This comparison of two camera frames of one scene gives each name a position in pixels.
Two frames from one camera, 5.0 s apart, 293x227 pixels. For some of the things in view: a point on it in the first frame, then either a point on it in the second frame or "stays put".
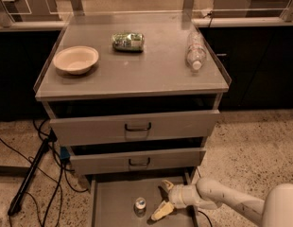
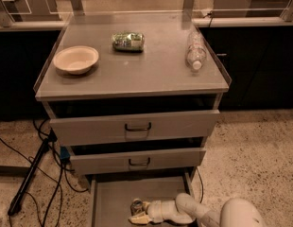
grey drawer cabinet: (134, 96) stays put
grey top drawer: (134, 129) stays put
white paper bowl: (76, 60) stays put
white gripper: (177, 195) to (157, 211)
